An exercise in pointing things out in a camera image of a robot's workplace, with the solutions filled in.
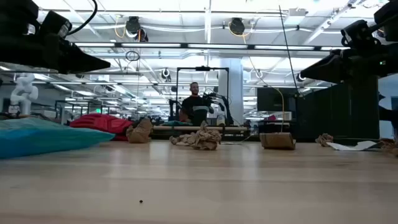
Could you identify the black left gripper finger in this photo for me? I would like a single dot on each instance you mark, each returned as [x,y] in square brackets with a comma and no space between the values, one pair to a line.
[81,60]

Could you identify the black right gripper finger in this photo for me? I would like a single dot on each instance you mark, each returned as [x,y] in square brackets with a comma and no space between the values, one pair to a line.
[329,70]

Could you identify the brown paper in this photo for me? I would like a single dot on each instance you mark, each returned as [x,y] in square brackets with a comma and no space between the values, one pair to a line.
[390,144]
[202,140]
[140,132]
[324,139]

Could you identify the white paper piece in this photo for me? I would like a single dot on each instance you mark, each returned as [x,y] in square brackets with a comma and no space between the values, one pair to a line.
[351,146]

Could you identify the teal plastic trash bag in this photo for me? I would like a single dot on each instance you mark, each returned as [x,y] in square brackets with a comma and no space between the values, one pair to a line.
[46,137]

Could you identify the brown cardboard piece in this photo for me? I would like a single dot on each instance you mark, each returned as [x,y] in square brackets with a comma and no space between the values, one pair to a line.
[276,141]

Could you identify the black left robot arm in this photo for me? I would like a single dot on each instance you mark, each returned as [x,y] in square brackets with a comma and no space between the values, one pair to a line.
[15,7]

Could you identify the black background robot arm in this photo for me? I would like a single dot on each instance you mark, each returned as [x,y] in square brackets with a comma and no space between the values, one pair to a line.
[227,109]

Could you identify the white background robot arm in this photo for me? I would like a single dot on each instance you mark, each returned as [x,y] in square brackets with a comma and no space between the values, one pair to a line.
[23,93]

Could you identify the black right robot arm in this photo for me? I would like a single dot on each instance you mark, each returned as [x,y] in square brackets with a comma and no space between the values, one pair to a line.
[388,18]

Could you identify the black monitor screen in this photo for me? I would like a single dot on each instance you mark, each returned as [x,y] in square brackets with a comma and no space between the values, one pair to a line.
[273,99]

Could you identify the red and black work glove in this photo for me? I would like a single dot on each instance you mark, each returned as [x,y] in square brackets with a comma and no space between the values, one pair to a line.
[99,123]

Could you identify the ceiling light strip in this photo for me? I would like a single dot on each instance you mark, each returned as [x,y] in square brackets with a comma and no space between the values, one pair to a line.
[186,45]

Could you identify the person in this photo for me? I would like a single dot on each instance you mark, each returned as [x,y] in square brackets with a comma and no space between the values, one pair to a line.
[196,109]

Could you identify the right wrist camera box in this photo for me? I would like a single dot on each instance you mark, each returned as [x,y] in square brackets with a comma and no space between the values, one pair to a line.
[357,34]

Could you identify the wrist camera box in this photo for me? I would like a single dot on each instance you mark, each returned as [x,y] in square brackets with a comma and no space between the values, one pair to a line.
[54,25]
[357,34]

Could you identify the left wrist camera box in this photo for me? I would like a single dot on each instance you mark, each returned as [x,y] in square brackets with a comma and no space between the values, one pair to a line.
[54,25]

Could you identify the black partition wall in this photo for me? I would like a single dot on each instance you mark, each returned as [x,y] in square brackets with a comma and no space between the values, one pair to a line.
[326,109]

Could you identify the black background rig frame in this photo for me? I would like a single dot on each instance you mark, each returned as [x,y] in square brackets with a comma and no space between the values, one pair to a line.
[202,68]

